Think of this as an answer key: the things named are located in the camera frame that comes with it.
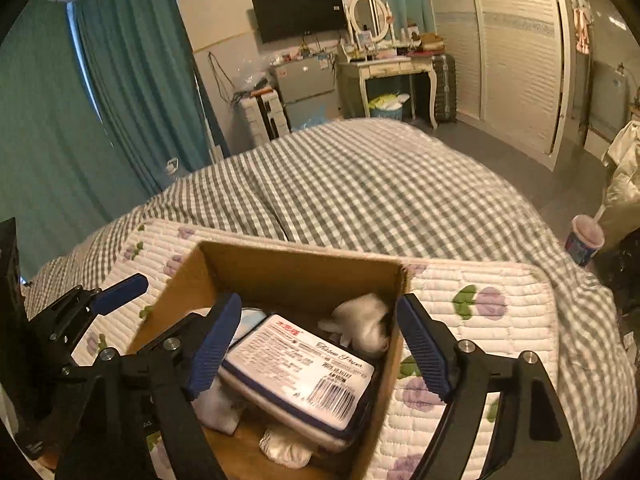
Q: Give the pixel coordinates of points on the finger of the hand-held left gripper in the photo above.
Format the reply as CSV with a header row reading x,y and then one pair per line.
x,y
122,292

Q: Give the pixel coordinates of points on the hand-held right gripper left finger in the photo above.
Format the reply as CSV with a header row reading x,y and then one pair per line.
x,y
212,346

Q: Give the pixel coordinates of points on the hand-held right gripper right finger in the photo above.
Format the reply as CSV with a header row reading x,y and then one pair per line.
x,y
425,346

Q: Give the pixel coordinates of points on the small blue tissue packet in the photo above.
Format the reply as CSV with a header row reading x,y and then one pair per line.
x,y
252,321

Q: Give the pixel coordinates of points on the white sock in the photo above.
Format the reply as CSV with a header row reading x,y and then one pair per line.
x,y
220,410

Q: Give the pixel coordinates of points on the white green chenille flower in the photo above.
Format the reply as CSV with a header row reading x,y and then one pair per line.
x,y
357,322

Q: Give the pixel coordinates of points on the white tissue paper pack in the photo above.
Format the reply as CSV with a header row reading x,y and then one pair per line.
x,y
295,380

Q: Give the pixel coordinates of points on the brown cardboard box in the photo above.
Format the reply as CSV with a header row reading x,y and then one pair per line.
x,y
280,275

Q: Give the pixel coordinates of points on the cream cloth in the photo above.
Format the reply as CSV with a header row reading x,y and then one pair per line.
x,y
285,445

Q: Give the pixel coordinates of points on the white quilted floral mat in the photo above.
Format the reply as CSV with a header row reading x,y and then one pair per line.
x,y
500,335

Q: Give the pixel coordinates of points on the plastic drink cup with straw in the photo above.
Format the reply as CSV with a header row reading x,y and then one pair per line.
x,y
585,242

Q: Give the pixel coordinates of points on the chair with dark floral clothing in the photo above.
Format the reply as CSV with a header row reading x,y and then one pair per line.
x,y
622,270

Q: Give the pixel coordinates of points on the white suitcase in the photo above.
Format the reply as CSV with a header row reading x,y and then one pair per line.
x,y
262,117

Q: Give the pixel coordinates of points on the yellow green plush toy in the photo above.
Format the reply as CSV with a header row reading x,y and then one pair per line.
x,y
387,101

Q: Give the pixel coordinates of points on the white jacket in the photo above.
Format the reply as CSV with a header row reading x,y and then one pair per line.
x,y
622,185

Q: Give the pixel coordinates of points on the silver suitcase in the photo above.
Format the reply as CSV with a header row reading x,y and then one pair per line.
x,y
444,87

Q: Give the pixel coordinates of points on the grey small fridge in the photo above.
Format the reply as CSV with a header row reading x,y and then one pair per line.
x,y
302,85

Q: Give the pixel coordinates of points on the white dressing table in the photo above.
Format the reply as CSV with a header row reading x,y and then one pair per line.
x,y
385,67

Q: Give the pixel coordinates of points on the white louvred wardrobe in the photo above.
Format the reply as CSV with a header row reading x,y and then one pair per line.
x,y
515,60

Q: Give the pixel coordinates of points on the grey washing machine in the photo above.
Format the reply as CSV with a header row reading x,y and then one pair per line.
x,y
607,100

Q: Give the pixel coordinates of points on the white oval vanity mirror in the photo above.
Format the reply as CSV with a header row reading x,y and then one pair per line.
x,y
370,12

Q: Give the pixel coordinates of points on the pink hanging garment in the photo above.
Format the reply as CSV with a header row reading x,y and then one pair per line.
x,y
581,22

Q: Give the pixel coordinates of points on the black wall television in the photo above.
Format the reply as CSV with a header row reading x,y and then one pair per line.
x,y
300,14

